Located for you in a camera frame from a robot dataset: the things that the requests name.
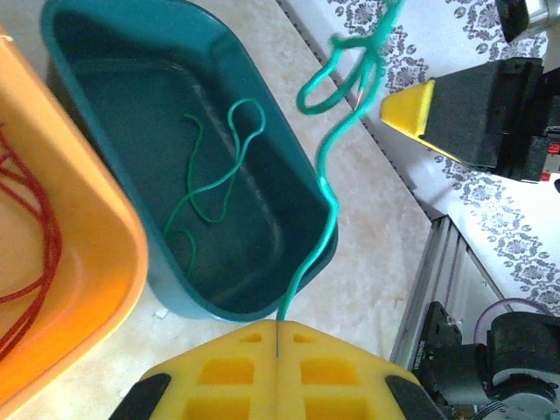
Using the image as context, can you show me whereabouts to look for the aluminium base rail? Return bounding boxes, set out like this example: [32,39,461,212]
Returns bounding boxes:
[388,216,513,364]

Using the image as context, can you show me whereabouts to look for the orange plastic tray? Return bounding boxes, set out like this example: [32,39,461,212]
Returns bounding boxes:
[0,25,150,415]

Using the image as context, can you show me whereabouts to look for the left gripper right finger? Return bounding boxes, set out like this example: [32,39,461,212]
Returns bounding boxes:
[277,320,445,420]

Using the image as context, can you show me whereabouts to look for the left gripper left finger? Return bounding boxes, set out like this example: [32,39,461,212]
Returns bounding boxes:
[108,320,279,420]

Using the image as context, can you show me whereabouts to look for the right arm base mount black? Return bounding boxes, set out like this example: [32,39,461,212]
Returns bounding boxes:
[418,300,465,386]

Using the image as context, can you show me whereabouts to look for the red cable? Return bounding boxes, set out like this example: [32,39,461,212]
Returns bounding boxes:
[0,170,64,362]
[0,143,53,303]
[0,124,56,307]

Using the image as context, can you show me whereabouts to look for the teal plastic tray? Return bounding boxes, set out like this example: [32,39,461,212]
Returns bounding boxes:
[39,0,340,324]

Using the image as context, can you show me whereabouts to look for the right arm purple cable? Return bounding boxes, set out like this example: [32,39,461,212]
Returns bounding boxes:
[476,298,548,338]

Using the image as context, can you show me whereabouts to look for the green cable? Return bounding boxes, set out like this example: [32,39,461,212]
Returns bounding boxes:
[275,65,386,358]
[297,0,408,117]
[164,98,267,281]

